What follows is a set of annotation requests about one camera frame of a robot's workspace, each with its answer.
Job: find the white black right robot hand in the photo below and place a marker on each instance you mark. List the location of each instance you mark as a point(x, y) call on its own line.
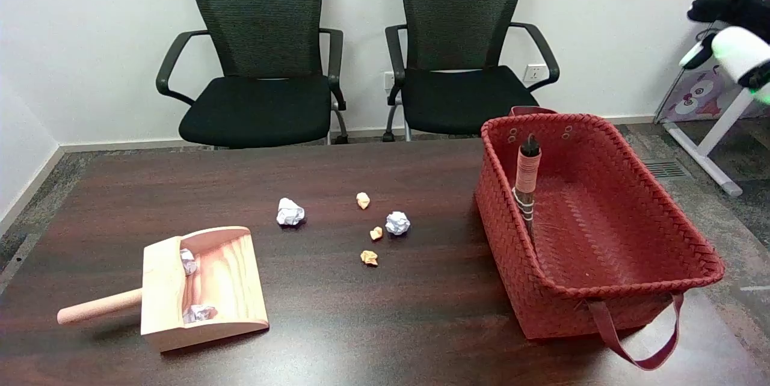
point(746, 4)

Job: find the white pink children's desk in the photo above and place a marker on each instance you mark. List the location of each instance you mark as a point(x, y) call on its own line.
point(704, 97)

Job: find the floor vent grille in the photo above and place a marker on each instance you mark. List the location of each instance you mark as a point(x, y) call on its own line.
point(664, 168)

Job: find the red woven basket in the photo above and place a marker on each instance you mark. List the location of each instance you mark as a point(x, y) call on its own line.
point(607, 235)

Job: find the black mesh office chair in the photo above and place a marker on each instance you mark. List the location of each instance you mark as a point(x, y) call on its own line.
point(463, 97)
point(258, 103)

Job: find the white crumpled paper ball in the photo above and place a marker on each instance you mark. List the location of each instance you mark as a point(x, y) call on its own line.
point(199, 313)
point(188, 261)
point(290, 212)
point(397, 223)

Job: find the orange crumpled paper scrap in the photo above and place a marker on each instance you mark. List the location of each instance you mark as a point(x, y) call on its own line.
point(376, 233)
point(363, 200)
point(369, 258)

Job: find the wooden dustpan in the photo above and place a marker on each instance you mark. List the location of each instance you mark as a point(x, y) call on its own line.
point(216, 290)

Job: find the white wall socket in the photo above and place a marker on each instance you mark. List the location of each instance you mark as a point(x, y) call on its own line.
point(534, 73)
point(388, 80)

